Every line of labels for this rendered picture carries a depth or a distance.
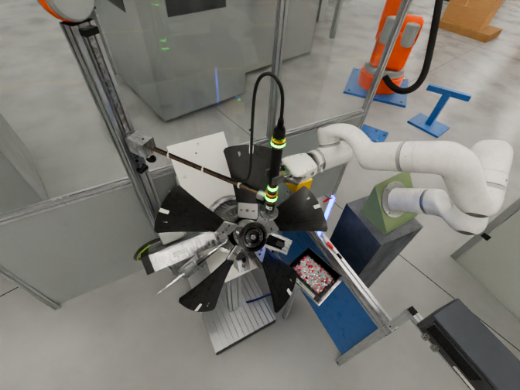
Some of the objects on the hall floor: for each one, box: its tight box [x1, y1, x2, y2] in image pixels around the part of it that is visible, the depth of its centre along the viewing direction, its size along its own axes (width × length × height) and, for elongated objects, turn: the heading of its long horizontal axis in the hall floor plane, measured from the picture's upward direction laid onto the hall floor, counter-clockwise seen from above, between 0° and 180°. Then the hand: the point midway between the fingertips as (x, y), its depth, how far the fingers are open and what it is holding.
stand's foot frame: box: [188, 264, 276, 355], centre depth 206 cm, size 62×46×8 cm
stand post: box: [224, 275, 241, 313], centre depth 169 cm, size 4×9×91 cm, turn 116°
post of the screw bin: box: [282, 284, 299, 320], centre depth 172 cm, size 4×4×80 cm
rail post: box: [335, 329, 384, 366], centre depth 155 cm, size 4×4×78 cm
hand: (274, 176), depth 91 cm, fingers closed on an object, 4 cm apart
